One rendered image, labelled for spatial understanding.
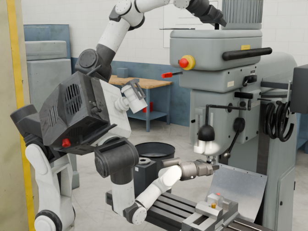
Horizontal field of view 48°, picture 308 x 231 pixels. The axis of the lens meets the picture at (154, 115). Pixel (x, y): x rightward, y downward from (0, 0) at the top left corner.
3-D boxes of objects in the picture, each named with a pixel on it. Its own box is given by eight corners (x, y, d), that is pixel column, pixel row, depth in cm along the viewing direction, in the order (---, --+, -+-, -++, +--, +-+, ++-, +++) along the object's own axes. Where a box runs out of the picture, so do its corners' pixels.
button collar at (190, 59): (192, 70, 139) (192, 55, 138) (179, 69, 143) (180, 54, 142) (195, 70, 141) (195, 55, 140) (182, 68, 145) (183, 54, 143)
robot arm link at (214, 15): (198, 28, 157) (180, 13, 150) (206, 9, 158) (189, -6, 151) (217, 28, 147) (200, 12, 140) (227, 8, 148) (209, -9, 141)
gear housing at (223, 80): (225, 93, 145) (226, 69, 143) (177, 87, 160) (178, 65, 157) (257, 84, 170) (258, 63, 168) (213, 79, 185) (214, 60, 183)
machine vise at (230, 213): (205, 245, 157) (206, 224, 154) (178, 233, 166) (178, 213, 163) (240, 215, 183) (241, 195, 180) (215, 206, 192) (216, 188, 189)
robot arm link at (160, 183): (184, 173, 158) (165, 194, 152) (175, 175, 166) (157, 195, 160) (175, 162, 158) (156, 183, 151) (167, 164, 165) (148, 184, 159)
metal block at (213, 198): (217, 211, 171) (217, 200, 169) (206, 207, 175) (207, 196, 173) (222, 207, 175) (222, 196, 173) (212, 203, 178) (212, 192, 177)
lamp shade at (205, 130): (195, 140, 147) (196, 126, 145) (200, 135, 153) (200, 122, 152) (212, 142, 144) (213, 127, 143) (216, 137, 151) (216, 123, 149)
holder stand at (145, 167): (145, 197, 201) (145, 165, 196) (116, 188, 214) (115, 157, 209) (156, 190, 211) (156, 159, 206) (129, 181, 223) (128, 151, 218)
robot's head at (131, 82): (126, 107, 140) (138, 100, 135) (116, 89, 139) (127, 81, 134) (136, 102, 144) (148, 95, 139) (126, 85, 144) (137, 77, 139)
